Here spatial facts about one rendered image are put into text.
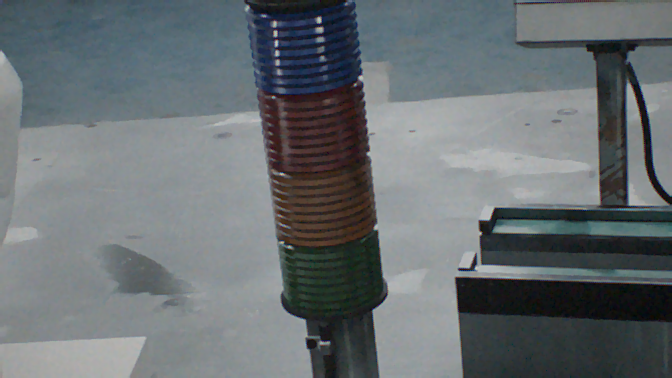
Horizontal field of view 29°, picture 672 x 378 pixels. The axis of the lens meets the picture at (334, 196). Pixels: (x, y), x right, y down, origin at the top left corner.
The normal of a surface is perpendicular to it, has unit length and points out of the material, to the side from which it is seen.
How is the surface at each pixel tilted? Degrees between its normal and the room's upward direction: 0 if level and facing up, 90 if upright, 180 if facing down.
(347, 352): 90
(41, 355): 1
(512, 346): 90
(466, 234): 0
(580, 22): 69
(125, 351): 1
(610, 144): 90
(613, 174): 90
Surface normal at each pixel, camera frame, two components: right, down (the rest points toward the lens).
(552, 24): -0.29, 0.04
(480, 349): -0.28, 0.40
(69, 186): -0.11, -0.92
